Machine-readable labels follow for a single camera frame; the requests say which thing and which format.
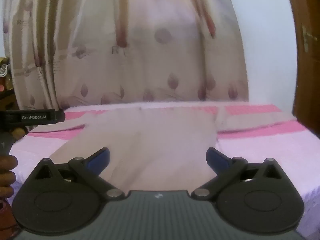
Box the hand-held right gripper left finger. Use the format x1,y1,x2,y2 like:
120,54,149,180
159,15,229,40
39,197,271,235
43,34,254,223
34,147,126,201

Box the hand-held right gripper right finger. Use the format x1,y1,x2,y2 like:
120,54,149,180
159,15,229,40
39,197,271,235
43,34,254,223
191,147,284,201

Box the beige small shirt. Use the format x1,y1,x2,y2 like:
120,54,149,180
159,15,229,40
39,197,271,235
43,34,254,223
26,106,299,193

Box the person's left hand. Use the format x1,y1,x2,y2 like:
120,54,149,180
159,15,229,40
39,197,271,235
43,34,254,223
0,156,19,200

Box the dark cluttered furniture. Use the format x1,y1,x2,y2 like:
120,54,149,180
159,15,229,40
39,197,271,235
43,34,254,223
0,56,29,143

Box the pink checkered bedsheet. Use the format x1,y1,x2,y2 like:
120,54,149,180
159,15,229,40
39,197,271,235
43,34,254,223
7,103,320,240

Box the reddish brown cloth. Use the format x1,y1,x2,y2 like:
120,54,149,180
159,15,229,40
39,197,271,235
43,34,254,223
0,197,21,240

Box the beige leaf-print curtain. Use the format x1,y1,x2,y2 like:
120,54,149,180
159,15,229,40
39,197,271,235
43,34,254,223
1,0,249,112

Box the wooden door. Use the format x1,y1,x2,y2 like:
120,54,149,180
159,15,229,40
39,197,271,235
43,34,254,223
285,0,320,140

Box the brass door handle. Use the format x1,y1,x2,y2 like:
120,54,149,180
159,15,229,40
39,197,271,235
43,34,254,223
301,25,318,52

